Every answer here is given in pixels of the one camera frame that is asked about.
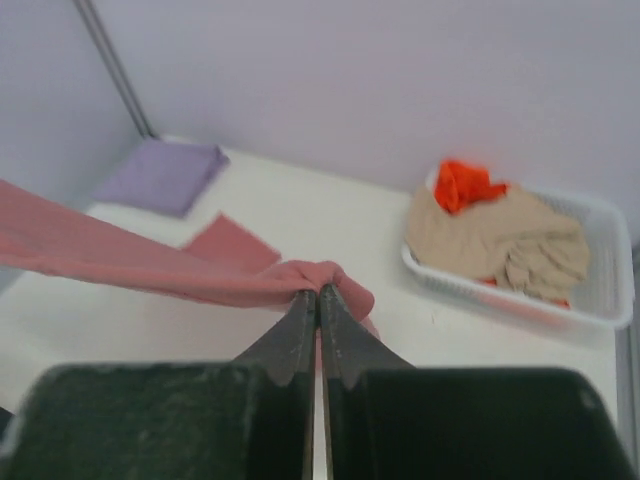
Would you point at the beige t shirt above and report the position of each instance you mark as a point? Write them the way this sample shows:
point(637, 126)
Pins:
point(518, 241)

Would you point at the white plastic basket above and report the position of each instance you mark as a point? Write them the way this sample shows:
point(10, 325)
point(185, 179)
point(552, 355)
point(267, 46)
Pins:
point(605, 299)

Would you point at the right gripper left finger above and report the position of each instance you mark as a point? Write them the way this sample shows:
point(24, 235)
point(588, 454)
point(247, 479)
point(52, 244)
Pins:
point(249, 418)

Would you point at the folded purple t shirt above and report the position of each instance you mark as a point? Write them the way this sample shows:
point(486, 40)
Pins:
point(163, 177)

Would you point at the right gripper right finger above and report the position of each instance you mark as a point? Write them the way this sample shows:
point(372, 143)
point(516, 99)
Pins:
point(387, 419)

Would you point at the pink t shirt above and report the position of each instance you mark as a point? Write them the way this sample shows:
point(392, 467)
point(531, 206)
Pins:
point(224, 264)

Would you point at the left aluminium frame post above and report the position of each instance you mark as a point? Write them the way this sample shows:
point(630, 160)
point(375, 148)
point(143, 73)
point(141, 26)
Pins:
point(113, 65)

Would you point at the orange t shirt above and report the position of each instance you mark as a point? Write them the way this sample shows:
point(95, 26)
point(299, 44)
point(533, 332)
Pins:
point(460, 185)

